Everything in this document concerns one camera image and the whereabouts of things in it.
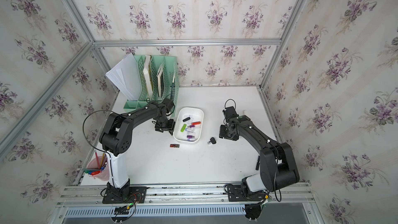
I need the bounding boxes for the green desk file organizer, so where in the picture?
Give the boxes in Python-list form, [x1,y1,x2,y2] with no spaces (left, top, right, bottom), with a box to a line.
[123,55,180,116]

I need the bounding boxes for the dark pen in organizer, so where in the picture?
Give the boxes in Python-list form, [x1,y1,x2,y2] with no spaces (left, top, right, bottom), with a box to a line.
[170,74,175,101]

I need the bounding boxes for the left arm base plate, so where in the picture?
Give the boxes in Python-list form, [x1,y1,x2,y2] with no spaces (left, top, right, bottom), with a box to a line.
[102,185,148,204]

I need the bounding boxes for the green usb drive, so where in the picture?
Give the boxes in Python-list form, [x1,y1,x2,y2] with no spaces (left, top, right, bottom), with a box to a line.
[180,124,187,132]

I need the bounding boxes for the white storage box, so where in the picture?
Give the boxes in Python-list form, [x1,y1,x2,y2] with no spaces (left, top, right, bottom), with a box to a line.
[173,107,204,145]

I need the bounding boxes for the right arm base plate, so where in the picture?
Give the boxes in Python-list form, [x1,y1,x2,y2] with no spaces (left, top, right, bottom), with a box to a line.
[224,184,269,202]

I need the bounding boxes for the pink pen cup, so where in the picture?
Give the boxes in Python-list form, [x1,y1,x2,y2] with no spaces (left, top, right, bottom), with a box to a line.
[80,152,110,181]

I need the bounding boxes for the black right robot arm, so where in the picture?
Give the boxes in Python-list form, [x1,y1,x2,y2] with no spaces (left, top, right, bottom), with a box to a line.
[219,106,300,193]

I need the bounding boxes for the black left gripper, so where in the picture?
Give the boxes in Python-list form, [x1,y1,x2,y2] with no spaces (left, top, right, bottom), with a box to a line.
[156,116,176,133]

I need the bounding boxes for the black marker pen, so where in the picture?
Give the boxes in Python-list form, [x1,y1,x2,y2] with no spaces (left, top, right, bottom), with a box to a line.
[255,156,260,171]

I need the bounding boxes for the white book in organizer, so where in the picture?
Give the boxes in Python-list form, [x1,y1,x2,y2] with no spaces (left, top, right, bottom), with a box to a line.
[143,55,153,98]

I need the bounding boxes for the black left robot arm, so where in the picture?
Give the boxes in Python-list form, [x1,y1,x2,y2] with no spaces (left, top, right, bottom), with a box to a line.
[99,98,175,189]

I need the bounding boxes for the beige notebook in organizer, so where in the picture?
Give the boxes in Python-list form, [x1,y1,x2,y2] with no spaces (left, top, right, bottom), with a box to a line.
[157,65,164,97]

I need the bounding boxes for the white paper stack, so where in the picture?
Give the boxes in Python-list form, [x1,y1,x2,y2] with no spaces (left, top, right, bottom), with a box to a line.
[105,54,142,101]

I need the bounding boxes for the aluminium frame rail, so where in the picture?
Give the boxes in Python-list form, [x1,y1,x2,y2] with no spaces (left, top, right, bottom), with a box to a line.
[93,38,282,48]

